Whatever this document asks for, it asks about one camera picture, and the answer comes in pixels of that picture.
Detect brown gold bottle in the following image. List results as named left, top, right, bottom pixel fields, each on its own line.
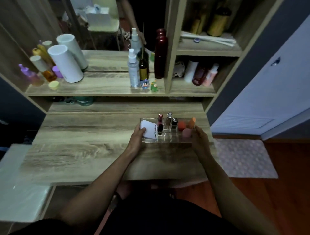
left=190, top=12, right=207, bottom=34

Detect gold cylinder bottle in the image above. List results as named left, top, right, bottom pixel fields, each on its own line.
left=207, top=7, right=232, bottom=37

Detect tall dark red bottle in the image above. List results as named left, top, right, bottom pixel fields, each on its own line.
left=154, top=36, right=168, bottom=79

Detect vanity mirror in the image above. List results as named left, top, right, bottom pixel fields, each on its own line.
left=48, top=0, right=168, bottom=73

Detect pale dotted floor mat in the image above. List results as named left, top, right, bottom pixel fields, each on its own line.
left=213, top=138, right=279, bottom=179

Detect clear acrylic makeup organizer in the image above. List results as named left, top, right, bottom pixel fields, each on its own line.
left=140, top=118, right=197, bottom=144

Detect white plastic bottle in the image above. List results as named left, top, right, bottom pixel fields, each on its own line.
left=184, top=60, right=199, bottom=83

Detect black shorts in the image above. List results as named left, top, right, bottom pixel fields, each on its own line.
left=7, top=190, right=245, bottom=235

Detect orange bottle with white cap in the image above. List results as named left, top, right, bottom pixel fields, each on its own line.
left=30, top=55, right=57, bottom=82

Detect dark red round bottle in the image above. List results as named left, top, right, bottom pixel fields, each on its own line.
left=192, top=66, right=206, bottom=86

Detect clear spray bottle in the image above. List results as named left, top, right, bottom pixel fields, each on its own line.
left=127, top=48, right=140, bottom=88

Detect green glass jar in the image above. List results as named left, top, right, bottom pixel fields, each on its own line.
left=74, top=96, right=94, bottom=107

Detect dark amber diffuser bottle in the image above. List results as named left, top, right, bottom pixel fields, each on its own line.
left=139, top=47, right=149, bottom=82

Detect person's right forearm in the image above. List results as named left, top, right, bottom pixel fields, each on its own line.
left=199, top=151, right=281, bottom=235

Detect bundle of white sticks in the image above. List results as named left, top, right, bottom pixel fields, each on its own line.
left=180, top=31, right=237, bottom=47

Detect person's left forearm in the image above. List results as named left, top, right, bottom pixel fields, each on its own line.
left=58, top=148, right=137, bottom=229

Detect wooden vanity shelf unit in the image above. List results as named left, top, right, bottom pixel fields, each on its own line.
left=0, top=0, right=284, bottom=186

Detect large white cylinder bottle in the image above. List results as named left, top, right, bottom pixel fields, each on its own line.
left=47, top=45, right=84, bottom=83

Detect person's left hand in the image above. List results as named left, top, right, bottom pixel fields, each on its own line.
left=126, top=124, right=147, bottom=156

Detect white door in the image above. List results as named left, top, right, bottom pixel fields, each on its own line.
left=210, top=15, right=310, bottom=141

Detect small purple cup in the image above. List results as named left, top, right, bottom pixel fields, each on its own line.
left=52, top=66, right=64, bottom=79

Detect pink pump bottle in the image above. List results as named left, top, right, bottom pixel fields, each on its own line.
left=203, top=63, right=219, bottom=87

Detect person's right hand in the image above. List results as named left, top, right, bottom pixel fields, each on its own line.
left=191, top=125, right=213, bottom=158

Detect white patterned ornament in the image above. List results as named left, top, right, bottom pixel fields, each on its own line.
left=173, top=61, right=185, bottom=78

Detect purple lotion bottle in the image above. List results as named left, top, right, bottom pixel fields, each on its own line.
left=19, top=64, right=45, bottom=87

